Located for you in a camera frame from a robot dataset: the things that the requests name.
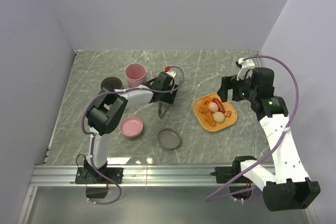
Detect fried chicken nugget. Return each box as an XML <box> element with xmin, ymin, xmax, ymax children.
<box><xmin>203</xmin><ymin>112</ymin><xmax>216</xmax><ymax>127</ymax></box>

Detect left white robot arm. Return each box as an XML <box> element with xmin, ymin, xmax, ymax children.
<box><xmin>77</xmin><ymin>70</ymin><xmax>185</xmax><ymax>185</ymax></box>

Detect orange fried piece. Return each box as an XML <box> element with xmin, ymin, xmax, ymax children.
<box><xmin>198</xmin><ymin>104</ymin><xmax>210</xmax><ymax>114</ymax></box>

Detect aluminium mounting rail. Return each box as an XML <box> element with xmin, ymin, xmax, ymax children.
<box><xmin>15</xmin><ymin>163</ymin><xmax>316</xmax><ymax>224</ymax></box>

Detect white steamed bun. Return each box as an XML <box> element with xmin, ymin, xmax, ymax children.
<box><xmin>213</xmin><ymin>111</ymin><xmax>225</xmax><ymax>123</ymax></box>

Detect metal tongs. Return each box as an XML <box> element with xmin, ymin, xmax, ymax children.
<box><xmin>158</xmin><ymin>101</ymin><xmax>170</xmax><ymax>119</ymax></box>

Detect red sausage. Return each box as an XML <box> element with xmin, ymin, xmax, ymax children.
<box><xmin>212</xmin><ymin>98</ymin><xmax>225</xmax><ymax>113</ymax></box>

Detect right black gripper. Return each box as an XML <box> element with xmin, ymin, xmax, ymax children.
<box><xmin>217</xmin><ymin>71</ymin><xmax>258</xmax><ymax>102</ymax></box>

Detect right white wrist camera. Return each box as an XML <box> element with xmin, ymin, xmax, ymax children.
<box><xmin>236</xmin><ymin>58</ymin><xmax>255</xmax><ymax>81</ymax></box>

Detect grey cylindrical container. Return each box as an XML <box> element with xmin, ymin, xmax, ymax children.
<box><xmin>100</xmin><ymin>77</ymin><xmax>124</xmax><ymax>90</ymax></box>

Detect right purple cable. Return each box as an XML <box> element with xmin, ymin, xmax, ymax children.
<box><xmin>206</xmin><ymin>55</ymin><xmax>299</xmax><ymax>202</ymax></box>

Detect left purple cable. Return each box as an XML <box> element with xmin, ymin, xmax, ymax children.
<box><xmin>82</xmin><ymin>66</ymin><xmax>185</xmax><ymax>206</ymax></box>

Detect pink cylindrical container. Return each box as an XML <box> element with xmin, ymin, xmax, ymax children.
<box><xmin>125</xmin><ymin>63</ymin><xmax>147</xmax><ymax>88</ymax></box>

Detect purple cable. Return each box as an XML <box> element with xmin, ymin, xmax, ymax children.
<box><xmin>82</xmin><ymin>66</ymin><xmax>185</xmax><ymax>206</ymax></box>
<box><xmin>206</xmin><ymin>55</ymin><xmax>299</xmax><ymax>202</ymax></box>

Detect grey round lid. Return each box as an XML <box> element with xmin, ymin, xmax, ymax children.
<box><xmin>157</xmin><ymin>128</ymin><xmax>181</xmax><ymax>150</ymax></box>

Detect woven bamboo tray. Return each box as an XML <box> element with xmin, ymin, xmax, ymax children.
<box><xmin>193</xmin><ymin>93</ymin><xmax>238</xmax><ymax>132</ymax></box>

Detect pink egg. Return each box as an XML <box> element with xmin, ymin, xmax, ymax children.
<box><xmin>208</xmin><ymin>102</ymin><xmax>219</xmax><ymax>113</ymax></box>

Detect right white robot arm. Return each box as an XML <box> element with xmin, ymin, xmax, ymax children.
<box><xmin>206</xmin><ymin>67</ymin><xmax>321</xmax><ymax>211</ymax></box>

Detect pink round lid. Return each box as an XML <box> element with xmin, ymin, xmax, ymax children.
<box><xmin>120</xmin><ymin>117</ymin><xmax>143</xmax><ymax>138</ymax></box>

